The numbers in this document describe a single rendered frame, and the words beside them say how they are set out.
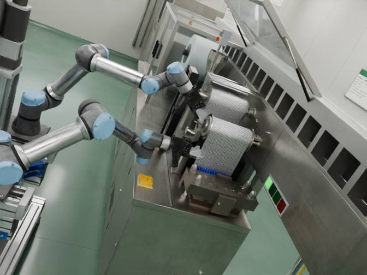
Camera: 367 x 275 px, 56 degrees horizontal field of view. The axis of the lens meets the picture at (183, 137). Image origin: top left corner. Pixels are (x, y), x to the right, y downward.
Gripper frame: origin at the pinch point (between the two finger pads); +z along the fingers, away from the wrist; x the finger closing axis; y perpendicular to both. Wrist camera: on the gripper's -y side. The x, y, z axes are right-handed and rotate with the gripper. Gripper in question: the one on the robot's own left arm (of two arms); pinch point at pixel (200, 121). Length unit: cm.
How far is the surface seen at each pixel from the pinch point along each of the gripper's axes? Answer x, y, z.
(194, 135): 0.0, -6.1, 5.8
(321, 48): 393, 211, 175
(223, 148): -8.3, 4.6, 16.9
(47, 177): 87, -144, 23
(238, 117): 15.6, 20.8, 16.7
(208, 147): -8.3, -2.1, 12.1
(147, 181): -20.0, -37.3, 7.0
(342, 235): -85, 31, 22
